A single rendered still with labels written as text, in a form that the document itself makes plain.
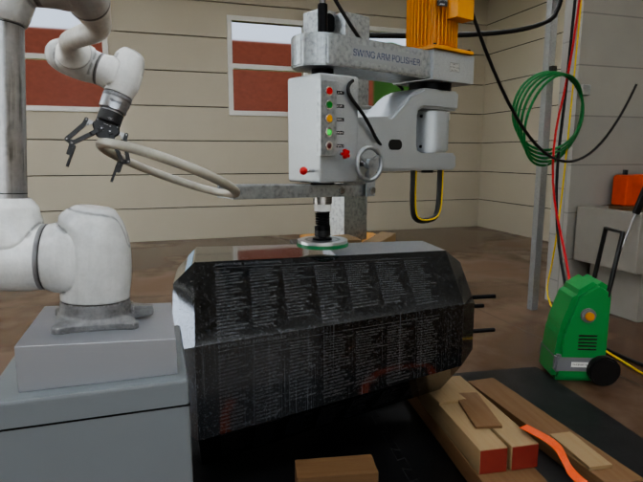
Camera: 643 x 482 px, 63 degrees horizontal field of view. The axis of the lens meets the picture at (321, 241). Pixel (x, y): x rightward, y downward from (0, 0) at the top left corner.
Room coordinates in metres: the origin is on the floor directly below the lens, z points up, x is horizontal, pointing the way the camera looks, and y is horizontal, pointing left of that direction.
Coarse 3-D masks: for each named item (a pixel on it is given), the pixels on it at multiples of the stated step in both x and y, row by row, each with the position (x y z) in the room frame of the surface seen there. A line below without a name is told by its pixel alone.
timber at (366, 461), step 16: (304, 464) 1.81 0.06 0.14; (320, 464) 1.81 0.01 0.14; (336, 464) 1.81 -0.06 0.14; (352, 464) 1.81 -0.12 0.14; (368, 464) 1.81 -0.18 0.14; (304, 480) 1.72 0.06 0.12; (320, 480) 1.73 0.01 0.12; (336, 480) 1.74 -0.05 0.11; (352, 480) 1.75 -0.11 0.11; (368, 480) 1.75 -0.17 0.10
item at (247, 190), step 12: (240, 192) 1.89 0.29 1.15; (252, 192) 1.92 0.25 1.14; (264, 192) 1.95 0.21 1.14; (276, 192) 1.98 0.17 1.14; (288, 192) 2.02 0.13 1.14; (300, 192) 2.05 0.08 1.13; (312, 192) 2.09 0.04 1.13; (324, 192) 2.13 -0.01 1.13; (336, 192) 2.17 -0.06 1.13; (348, 192) 2.21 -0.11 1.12; (360, 192) 2.25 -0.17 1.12; (372, 192) 2.25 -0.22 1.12
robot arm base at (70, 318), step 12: (132, 300) 1.26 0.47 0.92; (60, 312) 1.15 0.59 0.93; (72, 312) 1.13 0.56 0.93; (84, 312) 1.13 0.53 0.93; (96, 312) 1.14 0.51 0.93; (108, 312) 1.15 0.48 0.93; (120, 312) 1.17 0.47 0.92; (132, 312) 1.22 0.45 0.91; (144, 312) 1.24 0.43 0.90; (60, 324) 1.11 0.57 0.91; (72, 324) 1.11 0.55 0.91; (84, 324) 1.12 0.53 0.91; (96, 324) 1.13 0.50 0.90; (108, 324) 1.14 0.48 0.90; (120, 324) 1.15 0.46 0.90; (132, 324) 1.15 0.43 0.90
